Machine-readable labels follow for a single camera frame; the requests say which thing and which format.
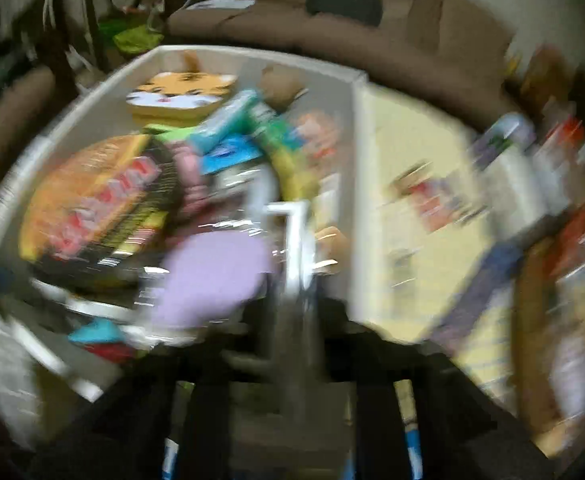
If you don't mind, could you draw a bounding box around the round instant noodle bowl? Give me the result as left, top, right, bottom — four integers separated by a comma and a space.
20, 132, 184, 292

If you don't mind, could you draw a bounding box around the brown plush toy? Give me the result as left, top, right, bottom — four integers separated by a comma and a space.
259, 67, 309, 107

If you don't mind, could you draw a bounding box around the green snack packet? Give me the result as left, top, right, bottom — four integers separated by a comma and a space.
250, 102, 299, 162

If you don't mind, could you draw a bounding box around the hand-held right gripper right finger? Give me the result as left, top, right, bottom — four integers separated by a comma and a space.
320, 300, 553, 480

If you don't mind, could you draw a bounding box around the navy blue packet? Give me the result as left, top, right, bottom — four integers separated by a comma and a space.
430, 242, 524, 357

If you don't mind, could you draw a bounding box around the dark cushion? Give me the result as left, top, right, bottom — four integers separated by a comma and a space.
306, 0, 385, 27

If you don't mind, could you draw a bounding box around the bright green bag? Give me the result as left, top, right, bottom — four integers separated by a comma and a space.
112, 22, 166, 57

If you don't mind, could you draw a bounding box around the yellow checkered tablecloth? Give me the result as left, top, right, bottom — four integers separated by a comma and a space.
361, 89, 529, 363

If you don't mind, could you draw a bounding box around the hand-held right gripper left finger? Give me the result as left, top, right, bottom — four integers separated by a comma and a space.
27, 325, 246, 480

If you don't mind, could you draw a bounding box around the brown sofa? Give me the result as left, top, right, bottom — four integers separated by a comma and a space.
165, 0, 519, 128

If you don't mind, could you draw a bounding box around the white storage box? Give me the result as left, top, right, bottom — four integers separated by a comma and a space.
0, 44, 369, 403

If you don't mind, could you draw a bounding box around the pink plush toy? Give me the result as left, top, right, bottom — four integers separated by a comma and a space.
171, 144, 209, 217

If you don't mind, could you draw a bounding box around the purple round pouch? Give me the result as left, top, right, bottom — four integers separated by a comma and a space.
150, 232, 274, 332

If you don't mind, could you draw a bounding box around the white paper sheet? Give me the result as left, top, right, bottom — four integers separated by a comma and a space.
186, 0, 256, 12

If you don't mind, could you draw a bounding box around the wicker basket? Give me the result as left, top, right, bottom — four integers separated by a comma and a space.
515, 240, 585, 453

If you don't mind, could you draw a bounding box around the tiger face tin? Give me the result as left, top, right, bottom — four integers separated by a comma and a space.
125, 72, 239, 124

